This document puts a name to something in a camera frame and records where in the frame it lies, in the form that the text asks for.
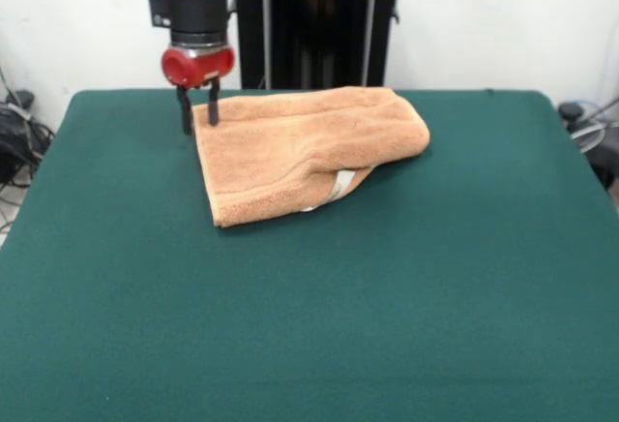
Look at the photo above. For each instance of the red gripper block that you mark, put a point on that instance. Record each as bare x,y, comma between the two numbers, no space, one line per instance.
198,66

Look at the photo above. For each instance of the tan terry towel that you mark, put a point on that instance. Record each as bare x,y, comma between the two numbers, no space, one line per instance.
300,141

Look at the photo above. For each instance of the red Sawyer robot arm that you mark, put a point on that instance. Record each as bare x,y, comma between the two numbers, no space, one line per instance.
193,6

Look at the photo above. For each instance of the black floor equipment lump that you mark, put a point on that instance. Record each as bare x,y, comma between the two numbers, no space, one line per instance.
14,141
604,151

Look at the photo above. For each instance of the dark green table cloth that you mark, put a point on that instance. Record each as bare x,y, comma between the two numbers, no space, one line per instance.
193,320

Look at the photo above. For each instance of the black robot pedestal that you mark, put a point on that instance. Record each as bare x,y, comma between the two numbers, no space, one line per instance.
314,30

